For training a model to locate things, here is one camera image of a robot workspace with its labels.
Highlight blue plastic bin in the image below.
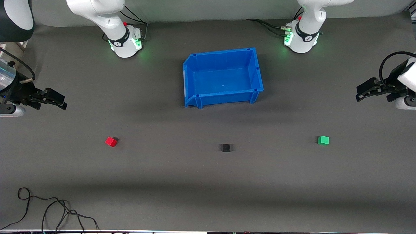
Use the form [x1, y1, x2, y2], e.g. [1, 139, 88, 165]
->
[183, 48, 264, 109]

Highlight grey table mat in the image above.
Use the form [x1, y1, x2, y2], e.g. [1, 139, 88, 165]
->
[0, 12, 416, 232]

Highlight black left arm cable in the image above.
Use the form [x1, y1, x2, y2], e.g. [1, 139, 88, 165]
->
[378, 51, 416, 91]

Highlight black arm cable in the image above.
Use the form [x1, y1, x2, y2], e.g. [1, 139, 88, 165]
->
[378, 51, 416, 91]
[0, 47, 36, 84]

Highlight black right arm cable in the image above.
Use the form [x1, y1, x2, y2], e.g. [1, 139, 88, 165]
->
[0, 47, 36, 84]

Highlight loose black table cable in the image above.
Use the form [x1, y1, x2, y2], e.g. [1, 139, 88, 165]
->
[0, 187, 100, 233]

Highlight black right arm base cables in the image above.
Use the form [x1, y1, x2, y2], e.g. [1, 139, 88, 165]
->
[102, 5, 149, 42]

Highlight black arm base cables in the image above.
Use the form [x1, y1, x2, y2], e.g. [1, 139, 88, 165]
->
[102, 5, 149, 42]
[245, 6, 305, 38]

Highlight black left arm base cables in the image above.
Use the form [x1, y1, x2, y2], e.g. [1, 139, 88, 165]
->
[245, 6, 305, 38]

